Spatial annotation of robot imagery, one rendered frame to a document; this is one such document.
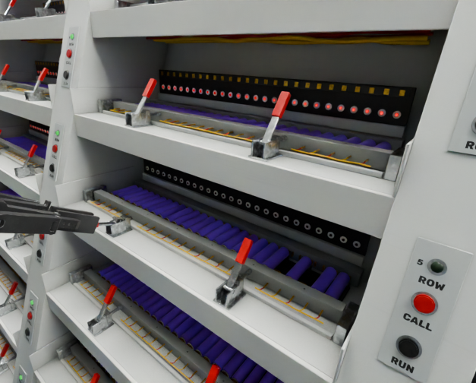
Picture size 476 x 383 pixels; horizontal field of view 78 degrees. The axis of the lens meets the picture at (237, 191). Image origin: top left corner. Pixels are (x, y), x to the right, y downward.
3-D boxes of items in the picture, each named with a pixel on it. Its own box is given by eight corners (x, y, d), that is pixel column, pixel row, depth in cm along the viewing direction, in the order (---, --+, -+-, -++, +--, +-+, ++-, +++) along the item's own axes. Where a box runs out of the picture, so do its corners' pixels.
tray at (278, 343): (326, 413, 32) (344, 350, 28) (62, 226, 64) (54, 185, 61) (373, 308, 47) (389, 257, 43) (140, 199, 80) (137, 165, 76)
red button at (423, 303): (431, 317, 25) (437, 300, 25) (411, 308, 26) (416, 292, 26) (431, 313, 26) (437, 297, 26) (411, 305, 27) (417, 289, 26)
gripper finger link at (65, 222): (44, 213, 42) (52, 220, 41) (77, 218, 46) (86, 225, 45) (40, 223, 42) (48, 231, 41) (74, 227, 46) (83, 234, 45)
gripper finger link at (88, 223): (55, 209, 44) (58, 210, 44) (98, 216, 50) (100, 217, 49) (48, 227, 44) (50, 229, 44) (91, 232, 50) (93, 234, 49)
